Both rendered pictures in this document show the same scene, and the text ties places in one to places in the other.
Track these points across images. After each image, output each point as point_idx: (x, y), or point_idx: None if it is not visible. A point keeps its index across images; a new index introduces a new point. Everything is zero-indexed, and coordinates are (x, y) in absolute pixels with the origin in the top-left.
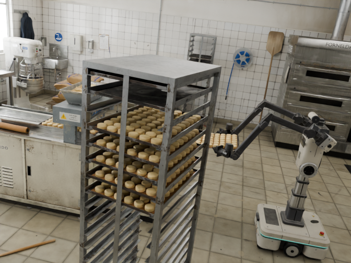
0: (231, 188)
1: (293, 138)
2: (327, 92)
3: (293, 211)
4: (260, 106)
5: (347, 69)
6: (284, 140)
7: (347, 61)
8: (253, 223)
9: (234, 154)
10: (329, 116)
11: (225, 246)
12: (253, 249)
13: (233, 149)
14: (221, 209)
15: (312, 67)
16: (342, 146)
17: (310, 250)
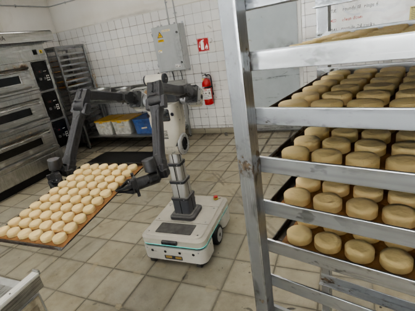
0: (57, 273)
1: (9, 179)
2: (7, 104)
3: (189, 200)
4: (85, 100)
5: (9, 69)
6: (0, 188)
7: (4, 59)
8: (152, 262)
9: (163, 169)
10: (28, 130)
11: (193, 305)
12: (203, 273)
13: (139, 170)
14: (105, 295)
15: None
16: (60, 155)
17: (224, 218)
